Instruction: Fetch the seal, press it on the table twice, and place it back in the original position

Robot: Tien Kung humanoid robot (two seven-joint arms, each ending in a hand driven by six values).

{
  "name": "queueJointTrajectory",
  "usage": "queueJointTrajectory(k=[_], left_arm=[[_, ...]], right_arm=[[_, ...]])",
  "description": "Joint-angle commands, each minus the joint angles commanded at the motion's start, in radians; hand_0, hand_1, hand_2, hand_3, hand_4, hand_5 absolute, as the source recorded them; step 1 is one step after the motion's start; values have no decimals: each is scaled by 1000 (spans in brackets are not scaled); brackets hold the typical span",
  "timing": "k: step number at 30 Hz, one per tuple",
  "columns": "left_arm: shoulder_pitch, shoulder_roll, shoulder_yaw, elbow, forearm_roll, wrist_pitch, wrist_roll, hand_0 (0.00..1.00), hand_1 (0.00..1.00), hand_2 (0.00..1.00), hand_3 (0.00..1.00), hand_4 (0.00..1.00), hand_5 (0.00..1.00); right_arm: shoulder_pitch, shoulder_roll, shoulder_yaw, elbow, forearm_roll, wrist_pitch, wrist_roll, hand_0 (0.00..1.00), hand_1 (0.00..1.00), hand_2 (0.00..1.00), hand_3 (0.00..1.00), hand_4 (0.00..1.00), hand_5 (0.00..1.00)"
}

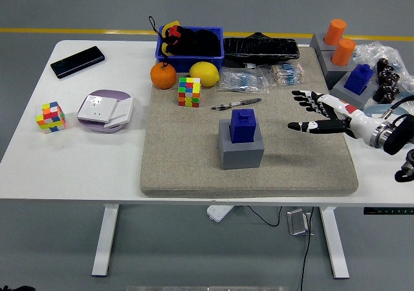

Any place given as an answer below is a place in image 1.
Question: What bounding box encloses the orange fruit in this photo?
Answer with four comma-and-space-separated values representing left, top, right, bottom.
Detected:
149, 61, 178, 90

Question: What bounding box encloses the light blue plate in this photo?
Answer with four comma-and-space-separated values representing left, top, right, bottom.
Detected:
362, 104, 414, 124

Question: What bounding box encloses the blue seal with square knob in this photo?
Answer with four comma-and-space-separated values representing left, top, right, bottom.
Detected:
343, 63, 375, 96
229, 108, 258, 144

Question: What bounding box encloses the grey square seal holder block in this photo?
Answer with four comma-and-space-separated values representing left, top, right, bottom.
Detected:
330, 72, 378, 111
218, 118, 265, 171

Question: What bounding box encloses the black round pad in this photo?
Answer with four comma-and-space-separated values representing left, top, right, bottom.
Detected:
193, 28, 223, 58

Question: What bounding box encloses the white wall socket panel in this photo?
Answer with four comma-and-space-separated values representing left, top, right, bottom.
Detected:
77, 94, 119, 124

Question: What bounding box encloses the black keyboard in plastic wrap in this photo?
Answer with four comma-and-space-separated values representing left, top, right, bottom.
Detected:
223, 31, 301, 68

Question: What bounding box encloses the scrambled rubik's cube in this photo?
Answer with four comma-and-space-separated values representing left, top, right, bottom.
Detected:
177, 76, 202, 108
35, 101, 67, 135

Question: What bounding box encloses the black smartphone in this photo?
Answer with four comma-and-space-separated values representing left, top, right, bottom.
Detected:
50, 45, 107, 79

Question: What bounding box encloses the yellow lemon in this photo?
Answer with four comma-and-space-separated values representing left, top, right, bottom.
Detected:
189, 61, 221, 88

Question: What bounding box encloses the black pouch with yellow trim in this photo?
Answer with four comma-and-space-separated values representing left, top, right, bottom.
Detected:
160, 20, 199, 58

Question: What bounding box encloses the crumpled clear plastic bag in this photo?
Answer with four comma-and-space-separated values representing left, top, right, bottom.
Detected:
352, 41, 414, 111

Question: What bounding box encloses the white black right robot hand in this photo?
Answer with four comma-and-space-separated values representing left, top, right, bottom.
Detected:
287, 89, 384, 141

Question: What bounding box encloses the black table height controller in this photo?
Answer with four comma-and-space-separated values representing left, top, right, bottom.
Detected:
363, 207, 414, 215

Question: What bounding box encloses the silver black pen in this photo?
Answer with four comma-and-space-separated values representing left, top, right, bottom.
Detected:
211, 98, 263, 111

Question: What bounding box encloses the clear bag of resistors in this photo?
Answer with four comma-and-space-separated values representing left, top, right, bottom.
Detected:
267, 61, 307, 88
218, 67, 271, 95

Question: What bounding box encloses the blue plastic bin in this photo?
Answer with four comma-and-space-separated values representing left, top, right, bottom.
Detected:
155, 26, 225, 74

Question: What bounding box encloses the orange cylinder seal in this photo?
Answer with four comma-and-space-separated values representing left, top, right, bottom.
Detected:
332, 38, 357, 67
324, 18, 349, 47

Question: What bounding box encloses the black power cable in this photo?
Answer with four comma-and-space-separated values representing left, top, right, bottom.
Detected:
247, 206, 283, 227
299, 206, 316, 291

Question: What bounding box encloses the black lanyard cord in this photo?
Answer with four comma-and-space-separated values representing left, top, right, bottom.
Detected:
148, 16, 171, 67

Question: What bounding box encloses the silver metal bracket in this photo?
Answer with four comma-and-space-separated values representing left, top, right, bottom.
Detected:
287, 208, 313, 237

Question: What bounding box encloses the purple plate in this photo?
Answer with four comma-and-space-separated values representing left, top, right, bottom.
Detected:
76, 89, 134, 134

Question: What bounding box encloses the white table leg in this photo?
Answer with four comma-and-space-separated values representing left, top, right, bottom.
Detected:
319, 206, 351, 279
91, 203, 120, 277

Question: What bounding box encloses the white power strip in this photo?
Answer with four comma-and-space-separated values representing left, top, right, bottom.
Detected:
206, 204, 234, 222

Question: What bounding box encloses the white wall switch panel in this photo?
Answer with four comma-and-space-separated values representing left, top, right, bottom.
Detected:
103, 96, 135, 129

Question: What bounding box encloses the grey-brown fabric mat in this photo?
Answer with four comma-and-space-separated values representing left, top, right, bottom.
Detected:
140, 47, 360, 199

